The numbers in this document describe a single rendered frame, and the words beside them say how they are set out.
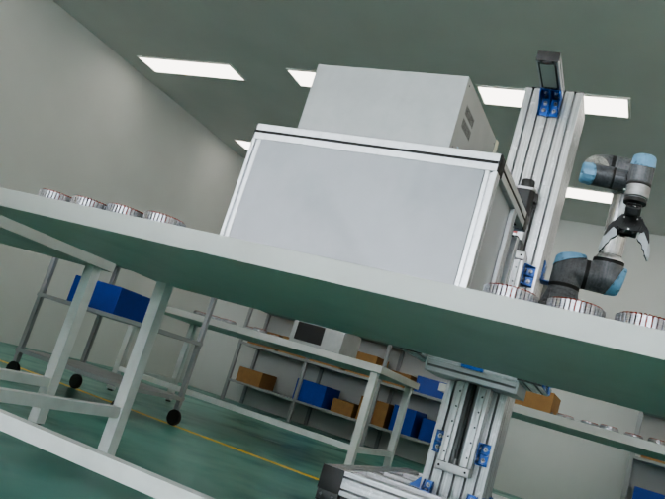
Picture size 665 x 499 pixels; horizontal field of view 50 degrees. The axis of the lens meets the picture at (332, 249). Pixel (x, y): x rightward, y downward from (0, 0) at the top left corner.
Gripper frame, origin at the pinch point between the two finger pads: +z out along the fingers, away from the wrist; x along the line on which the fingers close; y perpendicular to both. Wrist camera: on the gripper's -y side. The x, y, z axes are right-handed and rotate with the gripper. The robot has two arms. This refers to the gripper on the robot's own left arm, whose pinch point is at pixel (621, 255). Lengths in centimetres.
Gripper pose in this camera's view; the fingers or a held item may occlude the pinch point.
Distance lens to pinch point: 244.0
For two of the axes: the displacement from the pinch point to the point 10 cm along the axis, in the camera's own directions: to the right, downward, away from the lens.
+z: -2.9, 9.4, -1.9
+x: -9.0, -2.0, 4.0
